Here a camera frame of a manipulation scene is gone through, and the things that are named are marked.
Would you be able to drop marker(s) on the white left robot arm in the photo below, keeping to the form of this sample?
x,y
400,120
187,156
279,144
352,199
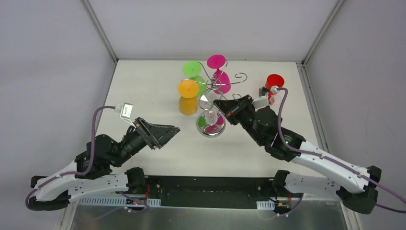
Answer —
x,y
91,172

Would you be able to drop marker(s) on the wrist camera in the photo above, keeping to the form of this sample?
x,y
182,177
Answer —
x,y
263,101
124,112

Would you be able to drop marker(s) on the pink wine glass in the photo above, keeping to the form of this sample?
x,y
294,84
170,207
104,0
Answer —
x,y
222,80

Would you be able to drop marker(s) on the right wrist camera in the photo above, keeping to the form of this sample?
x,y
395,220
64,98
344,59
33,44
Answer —
x,y
263,101

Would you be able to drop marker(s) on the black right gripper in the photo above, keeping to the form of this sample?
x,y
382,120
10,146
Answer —
x,y
238,108

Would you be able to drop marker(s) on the red wine glass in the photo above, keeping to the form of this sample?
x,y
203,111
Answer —
x,y
274,81

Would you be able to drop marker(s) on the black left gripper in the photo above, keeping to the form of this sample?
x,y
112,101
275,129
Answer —
x,y
145,133

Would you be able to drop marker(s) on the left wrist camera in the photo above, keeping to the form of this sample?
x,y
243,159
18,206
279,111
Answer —
x,y
124,112

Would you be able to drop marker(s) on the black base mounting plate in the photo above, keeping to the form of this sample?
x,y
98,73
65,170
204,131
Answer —
x,y
209,192

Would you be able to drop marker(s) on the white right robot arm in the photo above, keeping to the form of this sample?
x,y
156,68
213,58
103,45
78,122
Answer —
x,y
350,184

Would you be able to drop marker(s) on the orange wine glass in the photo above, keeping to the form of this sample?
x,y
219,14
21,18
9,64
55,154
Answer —
x,y
188,103

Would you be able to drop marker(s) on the green wine glass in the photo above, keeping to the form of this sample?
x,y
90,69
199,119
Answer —
x,y
192,70

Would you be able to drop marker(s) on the clear wine glass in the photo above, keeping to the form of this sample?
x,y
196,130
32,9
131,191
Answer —
x,y
210,113
276,101

